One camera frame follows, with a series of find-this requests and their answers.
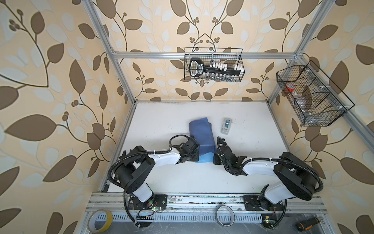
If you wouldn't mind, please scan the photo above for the blue wrapping paper sheet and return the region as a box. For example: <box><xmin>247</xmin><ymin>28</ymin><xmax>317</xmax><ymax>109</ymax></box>
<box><xmin>189</xmin><ymin>117</ymin><xmax>216</xmax><ymax>163</ymax></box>

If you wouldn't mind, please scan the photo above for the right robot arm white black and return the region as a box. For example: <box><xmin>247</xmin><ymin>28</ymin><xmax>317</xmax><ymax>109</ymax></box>
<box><xmin>213</xmin><ymin>137</ymin><xmax>324</xmax><ymax>211</ymax></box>

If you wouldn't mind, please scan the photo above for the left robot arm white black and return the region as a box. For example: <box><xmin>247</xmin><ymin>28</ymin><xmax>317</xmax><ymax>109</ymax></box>
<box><xmin>107</xmin><ymin>135</ymin><xmax>200</xmax><ymax>203</ymax></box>

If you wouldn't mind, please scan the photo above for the grey tape dispenser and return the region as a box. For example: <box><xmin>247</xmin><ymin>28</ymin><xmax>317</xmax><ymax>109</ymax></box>
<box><xmin>221</xmin><ymin>118</ymin><xmax>232</xmax><ymax>135</ymax></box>

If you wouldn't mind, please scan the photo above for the black tool set in basket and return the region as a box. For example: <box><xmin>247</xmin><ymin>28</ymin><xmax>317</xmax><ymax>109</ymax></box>
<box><xmin>187</xmin><ymin>58</ymin><xmax>245</xmax><ymax>78</ymax></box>

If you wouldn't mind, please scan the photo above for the orange black screwdriver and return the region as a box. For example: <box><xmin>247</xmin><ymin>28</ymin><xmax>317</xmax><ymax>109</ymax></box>
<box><xmin>295</xmin><ymin>217</ymin><xmax>320</xmax><ymax>232</ymax></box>

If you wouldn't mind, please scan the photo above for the yellow tape roll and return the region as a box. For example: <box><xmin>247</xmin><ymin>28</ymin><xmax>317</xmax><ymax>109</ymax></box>
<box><xmin>87</xmin><ymin>209</ymin><xmax>114</xmax><ymax>234</ymax></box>

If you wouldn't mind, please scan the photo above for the grey ring on rail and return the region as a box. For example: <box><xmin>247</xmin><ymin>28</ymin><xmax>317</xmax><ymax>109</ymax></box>
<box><xmin>216</xmin><ymin>205</ymin><xmax>236</xmax><ymax>227</ymax></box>

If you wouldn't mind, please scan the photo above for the back wall wire basket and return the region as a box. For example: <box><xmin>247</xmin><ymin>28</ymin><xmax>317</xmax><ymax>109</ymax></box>
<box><xmin>184</xmin><ymin>47</ymin><xmax>245</xmax><ymax>82</ymax></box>

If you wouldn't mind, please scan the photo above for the wall wire basket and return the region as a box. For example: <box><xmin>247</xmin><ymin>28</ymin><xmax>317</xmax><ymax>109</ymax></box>
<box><xmin>276</xmin><ymin>60</ymin><xmax>355</xmax><ymax>127</ymax></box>
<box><xmin>184</xmin><ymin>47</ymin><xmax>245</xmax><ymax>82</ymax></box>

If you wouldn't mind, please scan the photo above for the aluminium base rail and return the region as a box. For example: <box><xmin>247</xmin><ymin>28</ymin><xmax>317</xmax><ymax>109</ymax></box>
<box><xmin>86</xmin><ymin>193</ymin><xmax>327</xmax><ymax>214</ymax></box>

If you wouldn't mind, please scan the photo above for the right wall wire basket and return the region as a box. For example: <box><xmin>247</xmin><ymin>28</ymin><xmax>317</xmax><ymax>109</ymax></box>
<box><xmin>276</xmin><ymin>60</ymin><xmax>355</xmax><ymax>127</ymax></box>

